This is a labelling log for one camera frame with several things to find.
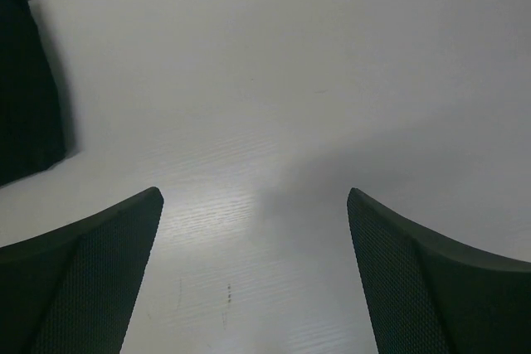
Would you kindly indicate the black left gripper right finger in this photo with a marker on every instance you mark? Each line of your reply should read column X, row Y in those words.
column 428, row 293

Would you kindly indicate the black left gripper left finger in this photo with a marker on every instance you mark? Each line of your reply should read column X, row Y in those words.
column 73, row 289

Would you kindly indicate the black folded t shirt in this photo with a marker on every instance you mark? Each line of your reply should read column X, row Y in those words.
column 32, row 136

